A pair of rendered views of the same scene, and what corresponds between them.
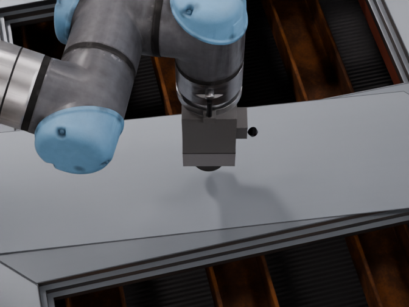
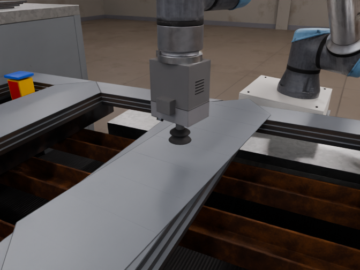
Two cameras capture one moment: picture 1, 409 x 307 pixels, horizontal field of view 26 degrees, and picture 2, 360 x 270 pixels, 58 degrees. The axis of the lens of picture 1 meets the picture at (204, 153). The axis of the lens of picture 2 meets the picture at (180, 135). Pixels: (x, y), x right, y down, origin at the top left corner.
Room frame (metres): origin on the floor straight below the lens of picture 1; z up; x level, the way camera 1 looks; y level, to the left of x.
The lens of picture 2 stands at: (0.92, -0.43, 1.14)
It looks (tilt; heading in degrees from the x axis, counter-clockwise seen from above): 26 degrees down; 128
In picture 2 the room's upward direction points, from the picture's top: straight up
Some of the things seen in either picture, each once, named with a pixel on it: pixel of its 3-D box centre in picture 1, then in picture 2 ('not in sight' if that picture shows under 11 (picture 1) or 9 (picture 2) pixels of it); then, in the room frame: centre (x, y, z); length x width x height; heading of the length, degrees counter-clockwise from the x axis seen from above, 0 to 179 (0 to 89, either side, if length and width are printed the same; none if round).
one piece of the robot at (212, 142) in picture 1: (218, 112); (174, 86); (0.58, -0.02, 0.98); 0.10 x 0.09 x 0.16; 90
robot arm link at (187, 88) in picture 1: (209, 72); (178, 38); (0.58, -0.01, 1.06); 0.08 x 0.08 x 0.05
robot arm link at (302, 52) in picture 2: not in sight; (310, 47); (0.57, 0.75, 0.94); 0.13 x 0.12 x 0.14; 171
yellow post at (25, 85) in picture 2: not in sight; (25, 107); (-0.07, 0.02, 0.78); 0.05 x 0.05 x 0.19; 13
